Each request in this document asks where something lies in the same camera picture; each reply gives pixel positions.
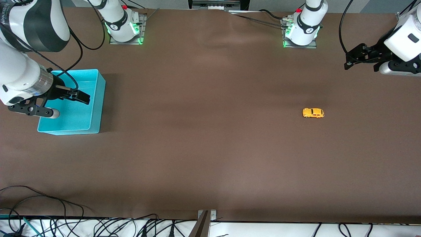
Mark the yellow beetle toy car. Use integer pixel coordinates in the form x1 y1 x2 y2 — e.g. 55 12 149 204
302 108 325 119

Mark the turquoise plastic bin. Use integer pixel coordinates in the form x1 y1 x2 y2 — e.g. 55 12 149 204
37 69 106 136

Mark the brown table cover sheet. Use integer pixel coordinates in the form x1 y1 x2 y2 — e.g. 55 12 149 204
0 7 421 224

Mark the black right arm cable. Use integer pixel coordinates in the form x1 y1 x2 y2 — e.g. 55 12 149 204
0 0 106 91

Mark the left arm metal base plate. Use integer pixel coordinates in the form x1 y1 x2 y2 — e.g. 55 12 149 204
281 18 318 49

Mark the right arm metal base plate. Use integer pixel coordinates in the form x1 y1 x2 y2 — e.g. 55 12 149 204
109 13 147 45

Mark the grey base cable bundle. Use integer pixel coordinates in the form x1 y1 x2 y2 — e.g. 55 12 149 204
230 9 288 28

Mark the thin black looping cable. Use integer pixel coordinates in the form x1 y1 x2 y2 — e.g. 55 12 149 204
0 185 87 227

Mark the silver metal mount bracket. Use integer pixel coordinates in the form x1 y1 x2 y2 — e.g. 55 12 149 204
198 210 217 221

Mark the dark camera pole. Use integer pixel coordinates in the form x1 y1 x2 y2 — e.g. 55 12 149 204
189 211 210 237

